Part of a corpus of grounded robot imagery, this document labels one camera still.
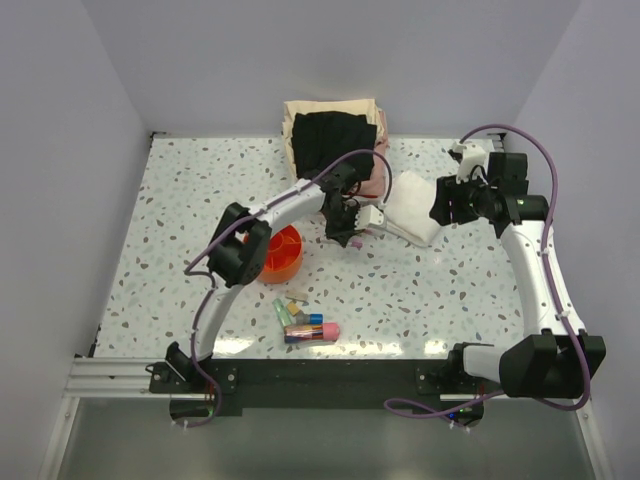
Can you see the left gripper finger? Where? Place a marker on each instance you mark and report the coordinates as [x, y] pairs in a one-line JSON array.
[[337, 237], [352, 239]]

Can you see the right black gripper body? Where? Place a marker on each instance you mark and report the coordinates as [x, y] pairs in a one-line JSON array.
[[471, 211]]

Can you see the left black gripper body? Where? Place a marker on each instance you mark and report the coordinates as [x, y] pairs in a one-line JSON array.
[[341, 219]]

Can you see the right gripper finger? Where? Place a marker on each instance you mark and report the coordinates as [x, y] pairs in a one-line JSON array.
[[451, 190], [442, 213]]

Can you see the orange round divided organizer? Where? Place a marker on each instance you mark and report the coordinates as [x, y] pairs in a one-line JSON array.
[[284, 256]]

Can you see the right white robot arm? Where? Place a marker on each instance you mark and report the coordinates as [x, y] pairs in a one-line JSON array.
[[557, 358]]

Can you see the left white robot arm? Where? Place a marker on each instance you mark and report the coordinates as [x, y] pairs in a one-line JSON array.
[[237, 254]]

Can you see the red folded cloth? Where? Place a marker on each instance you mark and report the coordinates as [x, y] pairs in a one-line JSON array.
[[360, 194]]

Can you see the white folded towel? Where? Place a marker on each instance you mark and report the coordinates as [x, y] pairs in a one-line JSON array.
[[406, 209]]

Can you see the pink folded cloth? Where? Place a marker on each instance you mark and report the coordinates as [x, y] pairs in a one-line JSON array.
[[376, 184]]

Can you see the small beige eraser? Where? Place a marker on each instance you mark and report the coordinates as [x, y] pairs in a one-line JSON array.
[[296, 295]]

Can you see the black folded cloth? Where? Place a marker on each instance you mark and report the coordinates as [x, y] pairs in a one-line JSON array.
[[319, 138]]

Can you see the white plastic basket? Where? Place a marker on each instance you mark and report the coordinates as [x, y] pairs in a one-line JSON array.
[[297, 182]]

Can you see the grey blue cap marker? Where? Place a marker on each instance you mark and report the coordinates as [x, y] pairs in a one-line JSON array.
[[302, 318]]

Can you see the pink cap tube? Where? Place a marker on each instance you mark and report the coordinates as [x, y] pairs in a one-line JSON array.
[[330, 332]]

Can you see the green glue stick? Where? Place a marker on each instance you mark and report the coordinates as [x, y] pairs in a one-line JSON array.
[[282, 313]]

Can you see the colourful crayon pack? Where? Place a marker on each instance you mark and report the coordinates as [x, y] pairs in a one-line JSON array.
[[302, 333]]

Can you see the beige folded cloth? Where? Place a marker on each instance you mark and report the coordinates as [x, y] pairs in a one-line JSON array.
[[367, 107]]

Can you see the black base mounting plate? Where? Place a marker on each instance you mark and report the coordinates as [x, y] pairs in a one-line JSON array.
[[335, 384]]

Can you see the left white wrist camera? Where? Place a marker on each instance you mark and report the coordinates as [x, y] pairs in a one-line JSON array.
[[370, 219]]

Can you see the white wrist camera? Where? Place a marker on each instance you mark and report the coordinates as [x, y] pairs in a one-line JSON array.
[[471, 159], [370, 219]]

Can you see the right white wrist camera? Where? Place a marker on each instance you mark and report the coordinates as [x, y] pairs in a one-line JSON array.
[[471, 159]]

